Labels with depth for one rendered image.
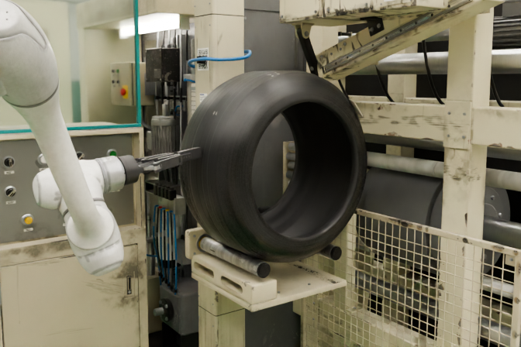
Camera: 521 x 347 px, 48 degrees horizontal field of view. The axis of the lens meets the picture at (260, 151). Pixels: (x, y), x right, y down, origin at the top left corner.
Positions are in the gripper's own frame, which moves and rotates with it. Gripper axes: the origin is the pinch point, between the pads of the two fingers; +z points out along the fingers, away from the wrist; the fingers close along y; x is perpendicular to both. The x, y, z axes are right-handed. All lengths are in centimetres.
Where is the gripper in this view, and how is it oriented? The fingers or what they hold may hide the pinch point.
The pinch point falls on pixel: (189, 154)
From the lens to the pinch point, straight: 160.1
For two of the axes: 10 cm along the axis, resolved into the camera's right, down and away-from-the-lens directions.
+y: -5.8, -1.0, 8.1
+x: 1.1, 9.7, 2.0
